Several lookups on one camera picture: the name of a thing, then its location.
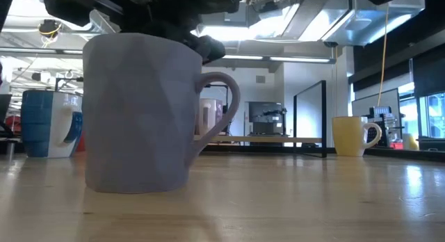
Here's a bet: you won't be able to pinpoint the black screen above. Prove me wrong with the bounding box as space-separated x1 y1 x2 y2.
0 93 13 123

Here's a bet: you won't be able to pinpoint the long ceiling light strip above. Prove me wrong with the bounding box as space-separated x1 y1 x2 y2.
0 47 337 65

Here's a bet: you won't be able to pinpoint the yellow hanging cable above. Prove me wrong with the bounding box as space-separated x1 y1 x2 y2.
377 1 390 107

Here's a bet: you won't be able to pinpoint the yellow coffee mug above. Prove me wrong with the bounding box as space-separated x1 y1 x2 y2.
332 115 382 157

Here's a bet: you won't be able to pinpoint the lilac faceted coffee mug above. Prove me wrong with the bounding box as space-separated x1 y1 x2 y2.
82 32 241 195

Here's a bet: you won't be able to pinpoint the black pegboard organizer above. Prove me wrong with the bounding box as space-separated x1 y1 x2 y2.
363 106 404 148

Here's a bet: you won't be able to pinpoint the yellow cylindrical container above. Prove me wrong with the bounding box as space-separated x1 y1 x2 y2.
402 133 420 151

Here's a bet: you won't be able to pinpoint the black machine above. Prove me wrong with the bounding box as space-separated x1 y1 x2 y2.
247 102 289 137

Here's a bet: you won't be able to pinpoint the black ceiling cable reel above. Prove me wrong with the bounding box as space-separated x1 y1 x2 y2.
38 19 63 40

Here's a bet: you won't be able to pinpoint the blue and white mug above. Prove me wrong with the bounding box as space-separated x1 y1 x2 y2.
20 90 83 159

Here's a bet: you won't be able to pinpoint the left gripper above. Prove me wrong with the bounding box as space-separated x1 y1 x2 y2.
43 0 244 65

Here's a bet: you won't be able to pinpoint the black frame stand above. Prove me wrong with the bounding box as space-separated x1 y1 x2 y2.
54 76 84 93

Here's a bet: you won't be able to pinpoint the silver ventilation duct box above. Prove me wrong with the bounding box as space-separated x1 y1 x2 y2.
321 0 427 47

